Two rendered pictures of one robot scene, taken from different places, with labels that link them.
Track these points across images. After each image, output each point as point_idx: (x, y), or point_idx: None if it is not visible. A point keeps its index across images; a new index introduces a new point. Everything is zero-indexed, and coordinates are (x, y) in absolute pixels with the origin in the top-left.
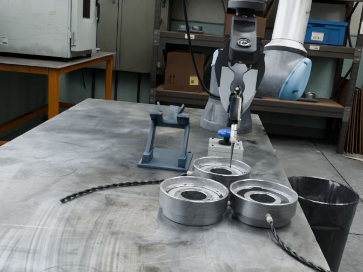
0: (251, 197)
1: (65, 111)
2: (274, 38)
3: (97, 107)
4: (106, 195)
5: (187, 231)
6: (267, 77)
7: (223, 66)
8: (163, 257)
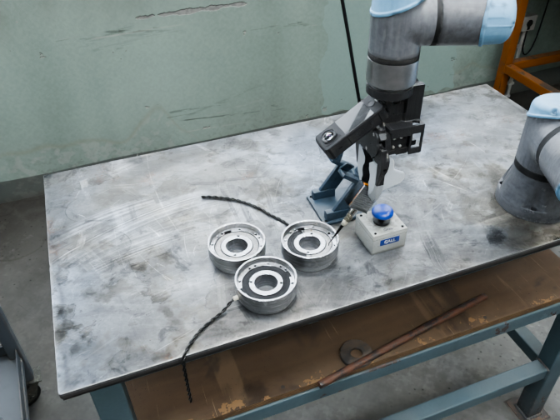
0: (269, 277)
1: None
2: None
3: (459, 103)
4: (231, 209)
5: (203, 264)
6: (549, 166)
7: (360, 144)
8: (160, 267)
